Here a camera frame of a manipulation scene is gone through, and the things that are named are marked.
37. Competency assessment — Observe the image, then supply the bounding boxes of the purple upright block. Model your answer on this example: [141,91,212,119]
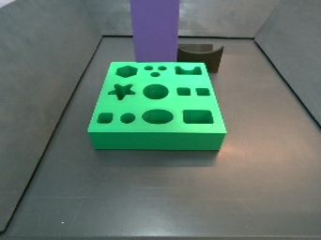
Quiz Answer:
[129,0,179,62]

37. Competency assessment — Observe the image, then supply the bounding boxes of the black arch object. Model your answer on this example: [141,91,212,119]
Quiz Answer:
[176,44,224,73]

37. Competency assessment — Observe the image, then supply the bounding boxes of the green shape sorter block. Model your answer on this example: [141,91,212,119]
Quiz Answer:
[88,62,227,150]

